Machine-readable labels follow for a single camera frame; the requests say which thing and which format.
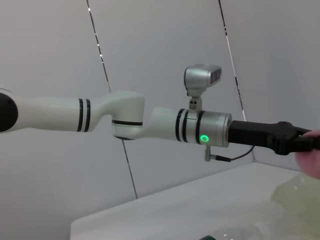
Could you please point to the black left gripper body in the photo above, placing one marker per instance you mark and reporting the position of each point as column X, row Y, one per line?
column 250, row 132

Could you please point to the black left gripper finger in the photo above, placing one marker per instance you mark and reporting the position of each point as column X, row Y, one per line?
column 310, row 142

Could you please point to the pink peach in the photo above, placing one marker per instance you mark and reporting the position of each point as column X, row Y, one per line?
column 310, row 165

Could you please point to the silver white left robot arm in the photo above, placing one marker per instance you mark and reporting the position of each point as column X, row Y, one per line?
column 62, row 112

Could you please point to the translucent green plastic fruit plate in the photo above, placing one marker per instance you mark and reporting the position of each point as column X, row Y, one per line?
column 300, row 202

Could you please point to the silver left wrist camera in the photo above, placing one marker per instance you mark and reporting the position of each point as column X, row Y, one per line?
column 200, row 77

